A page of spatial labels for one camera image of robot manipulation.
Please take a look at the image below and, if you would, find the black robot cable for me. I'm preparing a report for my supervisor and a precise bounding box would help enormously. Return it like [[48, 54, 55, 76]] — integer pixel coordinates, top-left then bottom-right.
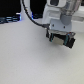
[[20, 0, 51, 30]]

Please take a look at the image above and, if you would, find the black kcup holder drawer box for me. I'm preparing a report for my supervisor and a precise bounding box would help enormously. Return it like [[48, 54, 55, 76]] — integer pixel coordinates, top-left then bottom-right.
[[45, 30, 77, 50]]

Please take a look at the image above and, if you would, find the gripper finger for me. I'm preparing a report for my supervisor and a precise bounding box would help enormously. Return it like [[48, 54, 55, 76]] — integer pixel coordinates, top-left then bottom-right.
[[66, 32, 75, 48]]

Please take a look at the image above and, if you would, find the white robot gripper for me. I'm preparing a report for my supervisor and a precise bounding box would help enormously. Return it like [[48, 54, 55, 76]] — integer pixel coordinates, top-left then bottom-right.
[[42, 0, 84, 42]]

